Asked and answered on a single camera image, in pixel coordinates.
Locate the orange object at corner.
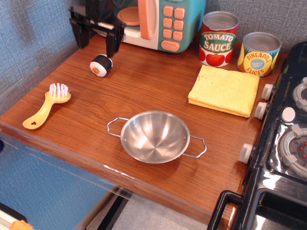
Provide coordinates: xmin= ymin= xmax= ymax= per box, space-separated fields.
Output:
xmin=9 ymin=220 xmax=34 ymax=230

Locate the yellow dish brush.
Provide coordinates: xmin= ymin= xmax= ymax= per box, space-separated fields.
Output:
xmin=22 ymin=83 xmax=71 ymax=130

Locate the black toy stove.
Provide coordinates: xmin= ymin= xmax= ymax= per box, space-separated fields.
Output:
xmin=208 ymin=42 xmax=307 ymax=230

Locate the toy sushi roll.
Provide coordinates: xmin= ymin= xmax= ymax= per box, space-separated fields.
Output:
xmin=89 ymin=54 xmax=113 ymax=77

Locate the tomato sauce can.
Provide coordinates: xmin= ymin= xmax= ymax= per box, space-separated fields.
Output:
xmin=199 ymin=11 xmax=239 ymax=67

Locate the steel two-handled bowl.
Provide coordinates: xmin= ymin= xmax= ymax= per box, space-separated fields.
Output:
xmin=107 ymin=111 xmax=208 ymax=164

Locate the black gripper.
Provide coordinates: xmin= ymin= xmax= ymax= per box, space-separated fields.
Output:
xmin=69 ymin=0 xmax=125 ymax=58

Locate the folded yellow cloth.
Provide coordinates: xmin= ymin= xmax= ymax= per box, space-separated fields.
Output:
xmin=188 ymin=65 xmax=260 ymax=118

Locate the pineapple slices can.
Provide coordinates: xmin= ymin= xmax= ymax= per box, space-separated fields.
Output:
xmin=237 ymin=32 xmax=282 ymax=77

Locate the teal toy microwave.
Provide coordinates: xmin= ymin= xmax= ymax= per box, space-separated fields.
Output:
xmin=113 ymin=0 xmax=206 ymax=53

